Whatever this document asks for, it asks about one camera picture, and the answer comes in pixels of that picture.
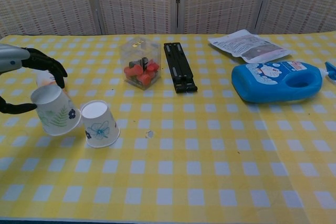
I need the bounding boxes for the blue pump bottle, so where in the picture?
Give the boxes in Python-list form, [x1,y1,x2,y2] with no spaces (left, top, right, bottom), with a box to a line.
[230,60,336,104]

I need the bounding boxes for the white printed pouch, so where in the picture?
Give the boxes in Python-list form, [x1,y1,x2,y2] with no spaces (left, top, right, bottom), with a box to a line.
[207,28,293,64]

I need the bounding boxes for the woven folding screen panel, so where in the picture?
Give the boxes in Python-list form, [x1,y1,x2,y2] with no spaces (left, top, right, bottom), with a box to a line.
[177,0,272,35]
[88,0,177,35]
[0,0,103,38]
[258,0,336,35]

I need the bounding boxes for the white paper cup blue flower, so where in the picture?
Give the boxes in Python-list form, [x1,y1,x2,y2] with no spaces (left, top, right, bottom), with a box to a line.
[79,99,121,149]

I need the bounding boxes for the clear plastic box red parts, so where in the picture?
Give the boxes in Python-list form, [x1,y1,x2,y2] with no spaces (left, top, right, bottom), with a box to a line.
[120,36,162,91]

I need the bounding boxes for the yellow checkered tablecloth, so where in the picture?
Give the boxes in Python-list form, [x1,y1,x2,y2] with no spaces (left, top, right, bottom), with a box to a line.
[0,31,336,222]

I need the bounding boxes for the black folding stand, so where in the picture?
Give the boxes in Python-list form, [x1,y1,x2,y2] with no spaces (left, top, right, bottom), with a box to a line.
[163,42,198,94]

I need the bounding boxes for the translucent orange plastic cup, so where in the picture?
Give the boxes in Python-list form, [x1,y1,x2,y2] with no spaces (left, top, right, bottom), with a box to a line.
[36,69,71,98]

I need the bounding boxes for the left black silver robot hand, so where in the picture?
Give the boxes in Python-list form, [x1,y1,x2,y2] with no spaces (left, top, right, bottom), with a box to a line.
[0,44,68,116]

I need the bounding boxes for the white paper cup fern print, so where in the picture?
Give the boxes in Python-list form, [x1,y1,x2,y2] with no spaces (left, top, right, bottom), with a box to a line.
[30,84,82,137]

